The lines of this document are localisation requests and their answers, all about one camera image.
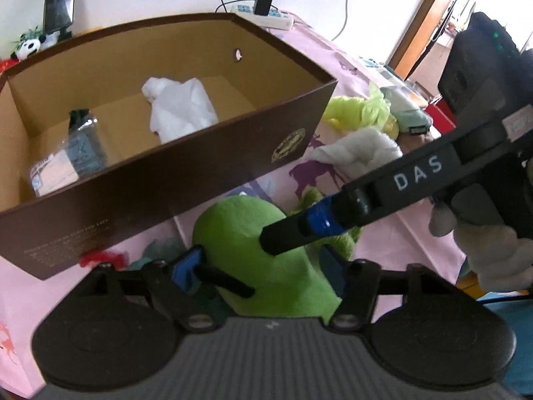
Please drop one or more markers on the dark phone stand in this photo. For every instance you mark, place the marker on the dark phone stand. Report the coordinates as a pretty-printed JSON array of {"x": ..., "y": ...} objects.
[{"x": 63, "y": 34}]

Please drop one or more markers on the grey checked cloth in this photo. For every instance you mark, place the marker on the grey checked cloth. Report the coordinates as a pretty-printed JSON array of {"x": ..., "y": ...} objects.
[{"x": 387, "y": 71}]

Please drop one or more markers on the pink printed sheet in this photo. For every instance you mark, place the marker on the pink printed sheet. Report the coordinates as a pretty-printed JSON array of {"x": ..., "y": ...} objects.
[{"x": 316, "y": 54}]

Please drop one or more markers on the red box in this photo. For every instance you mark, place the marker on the red box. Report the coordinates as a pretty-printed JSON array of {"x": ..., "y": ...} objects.
[{"x": 441, "y": 118}]

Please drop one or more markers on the brown cardboard box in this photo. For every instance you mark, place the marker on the brown cardboard box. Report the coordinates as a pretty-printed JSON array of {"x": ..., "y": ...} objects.
[{"x": 166, "y": 183}]

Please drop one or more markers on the panda plush toy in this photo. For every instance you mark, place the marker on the panda plush toy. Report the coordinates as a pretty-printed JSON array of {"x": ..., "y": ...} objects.
[{"x": 27, "y": 48}]

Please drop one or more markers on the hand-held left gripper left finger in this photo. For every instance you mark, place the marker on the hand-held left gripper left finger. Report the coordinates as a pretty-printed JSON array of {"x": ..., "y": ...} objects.
[{"x": 185, "y": 268}]

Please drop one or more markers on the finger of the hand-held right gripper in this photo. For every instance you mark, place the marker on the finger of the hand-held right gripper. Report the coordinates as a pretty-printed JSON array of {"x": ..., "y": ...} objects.
[{"x": 287, "y": 233}]

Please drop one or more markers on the brown wooden door frame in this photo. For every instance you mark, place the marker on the brown wooden door frame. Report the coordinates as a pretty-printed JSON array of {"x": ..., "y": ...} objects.
[{"x": 420, "y": 21}]

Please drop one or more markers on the white fluffy cloth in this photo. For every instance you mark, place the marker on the white fluffy cloth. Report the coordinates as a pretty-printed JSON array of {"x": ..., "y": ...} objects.
[{"x": 179, "y": 108}]

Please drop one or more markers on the yellow-green mesh cloth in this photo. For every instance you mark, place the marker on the yellow-green mesh cloth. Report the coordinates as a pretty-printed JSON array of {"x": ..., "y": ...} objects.
[{"x": 358, "y": 110}]

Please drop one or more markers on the black smartphone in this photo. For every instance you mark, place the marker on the black smartphone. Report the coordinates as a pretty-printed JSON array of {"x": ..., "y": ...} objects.
[{"x": 60, "y": 0}]

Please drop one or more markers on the blue object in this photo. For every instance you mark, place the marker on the blue object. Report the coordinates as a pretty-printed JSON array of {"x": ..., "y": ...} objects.
[{"x": 518, "y": 329}]

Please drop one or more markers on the black charger adapter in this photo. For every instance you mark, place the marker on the black charger adapter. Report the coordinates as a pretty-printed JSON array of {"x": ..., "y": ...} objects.
[{"x": 263, "y": 3}]

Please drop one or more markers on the white towel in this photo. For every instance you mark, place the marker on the white towel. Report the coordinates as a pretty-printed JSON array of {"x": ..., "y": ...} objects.
[{"x": 362, "y": 146}]

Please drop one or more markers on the dark cloth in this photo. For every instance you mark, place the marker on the dark cloth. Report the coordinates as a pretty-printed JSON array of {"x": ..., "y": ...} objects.
[{"x": 79, "y": 154}]

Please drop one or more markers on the mint green folded cloth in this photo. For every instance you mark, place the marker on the mint green folded cloth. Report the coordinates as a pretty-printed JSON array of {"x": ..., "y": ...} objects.
[{"x": 410, "y": 112}]

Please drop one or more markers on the large green plush toy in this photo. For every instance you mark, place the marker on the large green plush toy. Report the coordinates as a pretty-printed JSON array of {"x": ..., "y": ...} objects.
[{"x": 270, "y": 283}]

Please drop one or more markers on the red knitted cloth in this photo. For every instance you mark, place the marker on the red knitted cloth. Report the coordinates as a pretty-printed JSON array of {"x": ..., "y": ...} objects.
[{"x": 98, "y": 258}]

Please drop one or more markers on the person's right hand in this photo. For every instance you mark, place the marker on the person's right hand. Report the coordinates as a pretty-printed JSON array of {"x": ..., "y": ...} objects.
[{"x": 491, "y": 241}]

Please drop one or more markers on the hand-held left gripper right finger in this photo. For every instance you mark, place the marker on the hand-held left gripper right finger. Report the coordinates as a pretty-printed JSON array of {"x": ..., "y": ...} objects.
[{"x": 333, "y": 266}]

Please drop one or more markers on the red plush toy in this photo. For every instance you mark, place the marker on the red plush toy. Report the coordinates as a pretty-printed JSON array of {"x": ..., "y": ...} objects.
[{"x": 5, "y": 65}]

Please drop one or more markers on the white power strip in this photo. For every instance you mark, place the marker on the white power strip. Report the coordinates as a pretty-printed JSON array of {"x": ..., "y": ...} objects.
[{"x": 279, "y": 18}]

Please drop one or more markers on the teal cloth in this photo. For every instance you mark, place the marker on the teal cloth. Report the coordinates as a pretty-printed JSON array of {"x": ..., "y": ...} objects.
[{"x": 160, "y": 252}]

